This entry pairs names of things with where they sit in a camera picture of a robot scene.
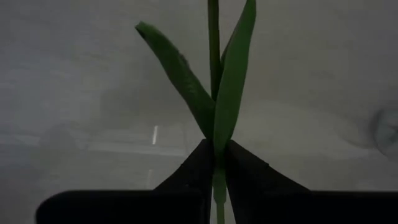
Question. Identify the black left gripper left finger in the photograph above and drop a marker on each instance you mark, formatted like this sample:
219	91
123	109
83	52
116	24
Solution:
140	208

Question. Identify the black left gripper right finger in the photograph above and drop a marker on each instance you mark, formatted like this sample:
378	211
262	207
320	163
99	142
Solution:
280	205

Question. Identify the green stem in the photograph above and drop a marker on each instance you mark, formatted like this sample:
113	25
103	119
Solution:
231	93

